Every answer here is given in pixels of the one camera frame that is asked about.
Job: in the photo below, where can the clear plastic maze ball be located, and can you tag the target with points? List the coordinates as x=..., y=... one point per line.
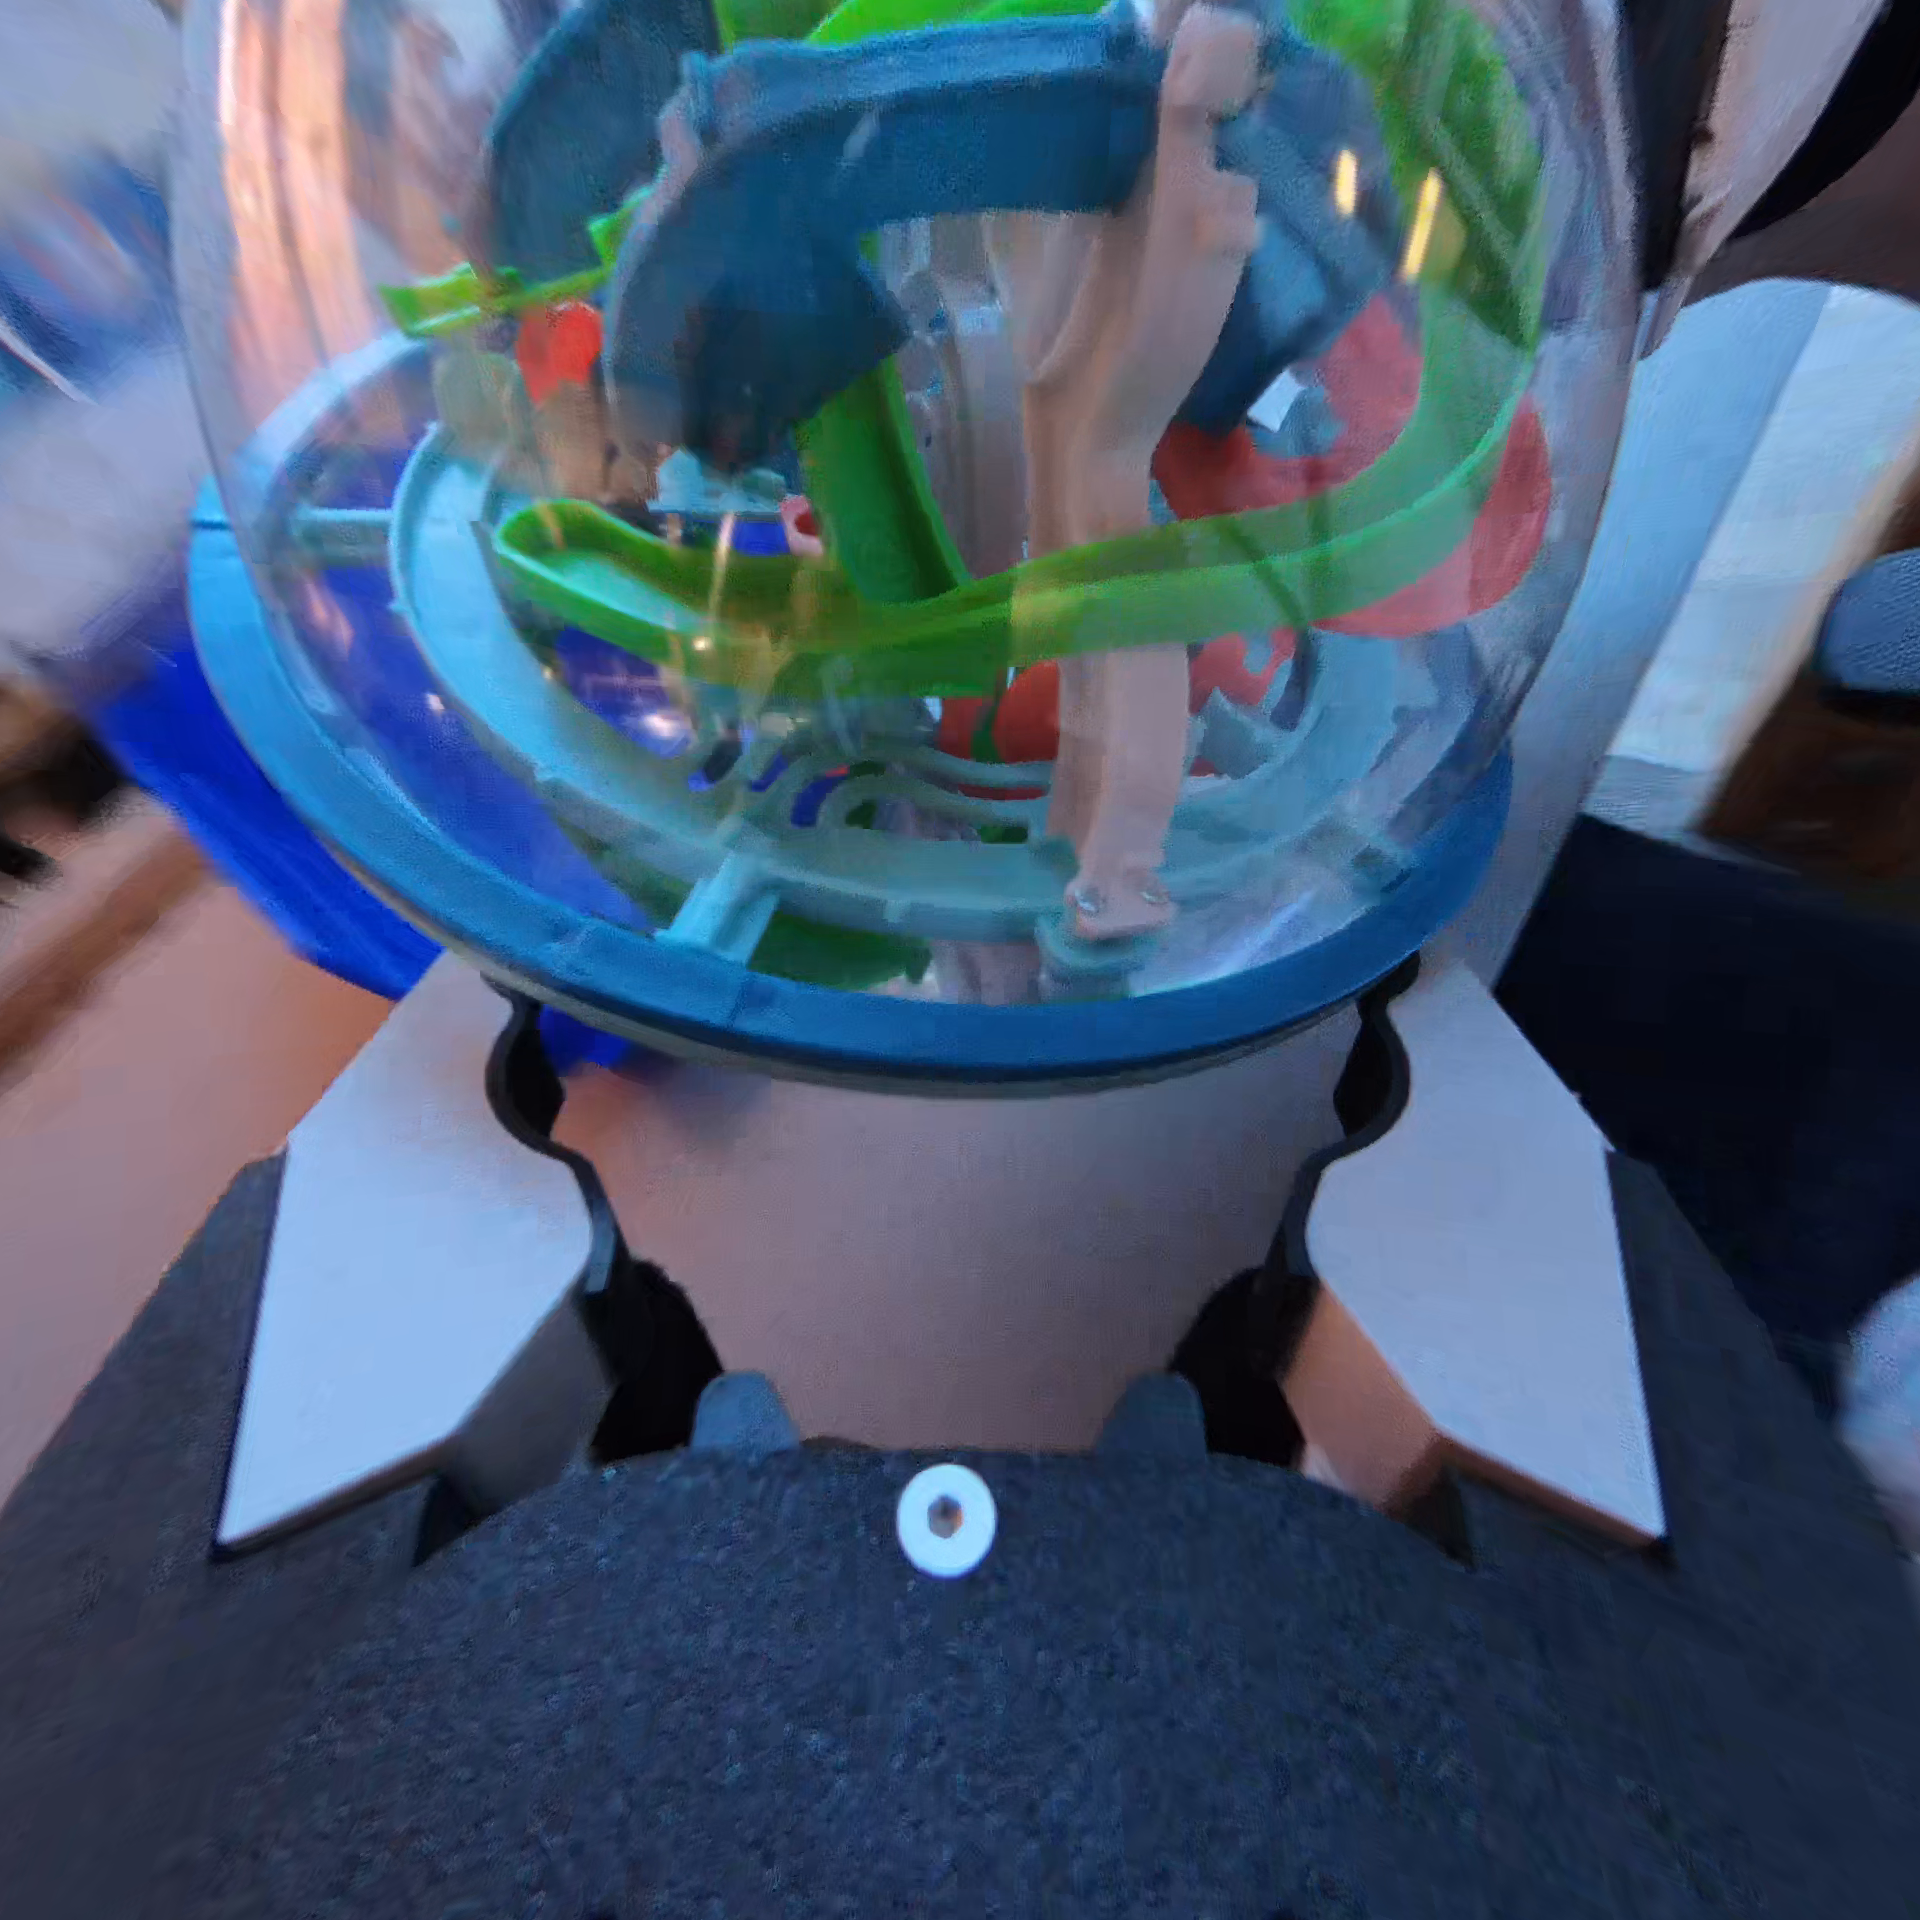
x=900, y=494

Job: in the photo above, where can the blue plastic bin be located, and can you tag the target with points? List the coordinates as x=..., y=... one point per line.
x=269, y=810

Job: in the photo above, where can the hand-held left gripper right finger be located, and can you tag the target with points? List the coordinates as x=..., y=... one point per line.
x=1478, y=1290

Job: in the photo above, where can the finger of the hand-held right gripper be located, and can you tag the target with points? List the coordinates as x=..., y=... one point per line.
x=1747, y=120

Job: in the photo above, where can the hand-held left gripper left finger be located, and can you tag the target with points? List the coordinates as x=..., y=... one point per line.
x=398, y=1290

